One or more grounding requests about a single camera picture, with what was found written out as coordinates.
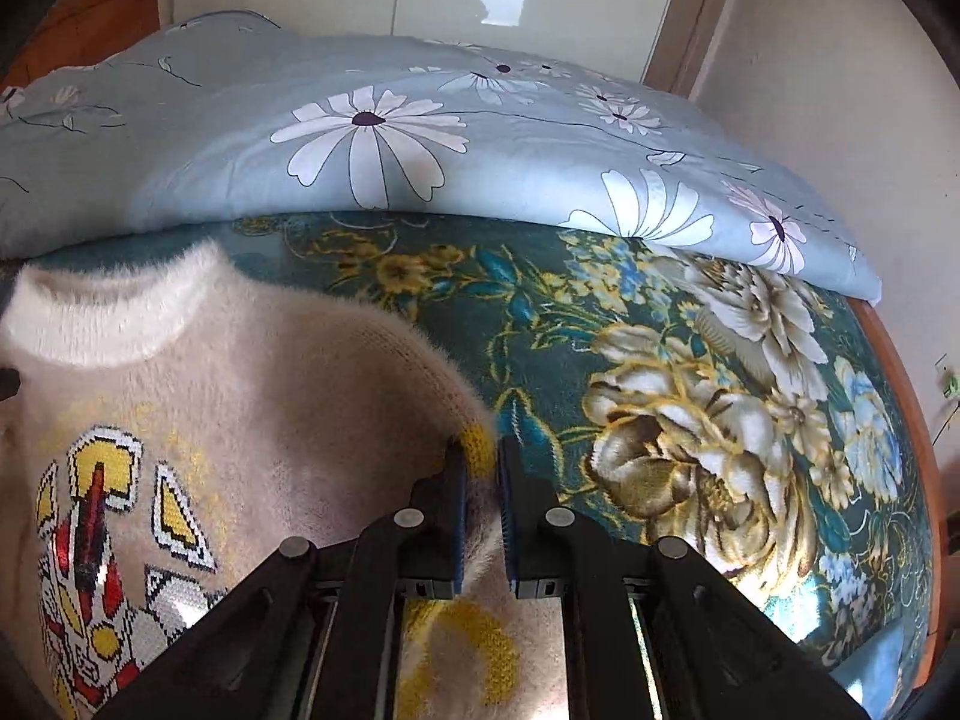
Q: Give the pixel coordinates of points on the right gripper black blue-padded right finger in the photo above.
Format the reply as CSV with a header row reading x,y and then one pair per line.
x,y
651,631

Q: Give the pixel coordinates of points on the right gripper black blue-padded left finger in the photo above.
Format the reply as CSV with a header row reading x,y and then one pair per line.
x,y
315,632

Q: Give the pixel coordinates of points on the beige fuzzy patterned sweater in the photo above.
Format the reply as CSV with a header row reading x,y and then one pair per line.
x,y
172,424

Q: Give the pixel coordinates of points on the teal floral bed blanket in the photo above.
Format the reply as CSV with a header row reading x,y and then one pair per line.
x,y
663,394

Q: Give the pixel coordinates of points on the light blue daisy quilt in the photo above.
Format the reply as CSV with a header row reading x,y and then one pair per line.
x,y
229,115

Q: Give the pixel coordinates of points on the orange wooden headboard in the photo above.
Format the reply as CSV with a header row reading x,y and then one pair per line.
x,y
82,32

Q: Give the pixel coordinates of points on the green wall plug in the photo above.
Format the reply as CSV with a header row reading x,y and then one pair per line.
x,y
950,382

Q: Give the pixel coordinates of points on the wooden door frame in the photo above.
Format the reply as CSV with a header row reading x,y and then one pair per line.
x,y
684,37

